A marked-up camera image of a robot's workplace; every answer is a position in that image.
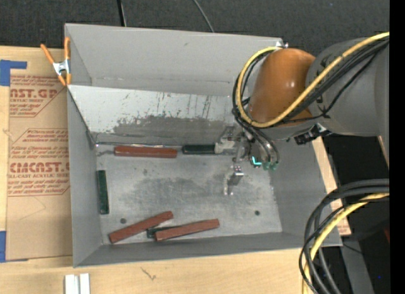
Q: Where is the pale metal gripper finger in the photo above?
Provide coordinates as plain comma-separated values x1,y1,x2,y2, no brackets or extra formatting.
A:
214,137,237,154
224,164,245,196

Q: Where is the brown cardboard board, red print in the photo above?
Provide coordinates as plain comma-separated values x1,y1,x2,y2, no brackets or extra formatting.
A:
0,45,352,262

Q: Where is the black cylinder on white bracket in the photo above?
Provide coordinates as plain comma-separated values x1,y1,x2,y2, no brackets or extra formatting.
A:
293,123,332,146

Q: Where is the grey metal bin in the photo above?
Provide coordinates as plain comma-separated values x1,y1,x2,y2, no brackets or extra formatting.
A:
64,23,344,268

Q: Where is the dark green flat block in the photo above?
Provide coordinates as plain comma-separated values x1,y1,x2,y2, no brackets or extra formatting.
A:
96,169,110,215
182,144,217,155

